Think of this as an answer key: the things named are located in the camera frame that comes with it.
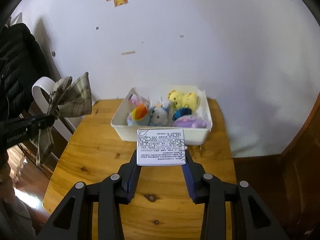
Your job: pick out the purple bunny plush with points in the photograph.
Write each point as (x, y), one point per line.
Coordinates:
(190, 121)

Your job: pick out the white plastic storage bin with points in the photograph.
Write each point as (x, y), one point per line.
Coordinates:
(158, 94)

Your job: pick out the blue floral drawstring pouch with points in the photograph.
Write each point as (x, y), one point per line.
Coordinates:
(181, 112)

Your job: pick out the black hanging jacket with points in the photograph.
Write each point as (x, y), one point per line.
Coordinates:
(22, 64)

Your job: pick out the white bear plush blue sweater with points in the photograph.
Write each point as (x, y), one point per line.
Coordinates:
(160, 113)

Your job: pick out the brown wooden door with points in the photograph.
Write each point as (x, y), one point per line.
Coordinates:
(289, 183)

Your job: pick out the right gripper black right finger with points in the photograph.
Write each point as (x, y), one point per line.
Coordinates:
(193, 175)

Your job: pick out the yellow chick plush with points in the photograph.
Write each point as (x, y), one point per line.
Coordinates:
(180, 100)

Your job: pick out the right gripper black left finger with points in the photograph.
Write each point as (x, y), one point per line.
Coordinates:
(129, 173)

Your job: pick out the grey plaid fabric bow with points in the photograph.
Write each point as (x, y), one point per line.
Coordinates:
(68, 99)

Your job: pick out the white text-printed box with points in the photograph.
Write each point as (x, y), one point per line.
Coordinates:
(160, 147)

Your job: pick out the blue rainbow pony plush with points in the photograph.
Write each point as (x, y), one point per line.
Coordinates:
(140, 116)

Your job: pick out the pink wet wipes pack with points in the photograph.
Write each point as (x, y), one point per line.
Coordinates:
(138, 100)

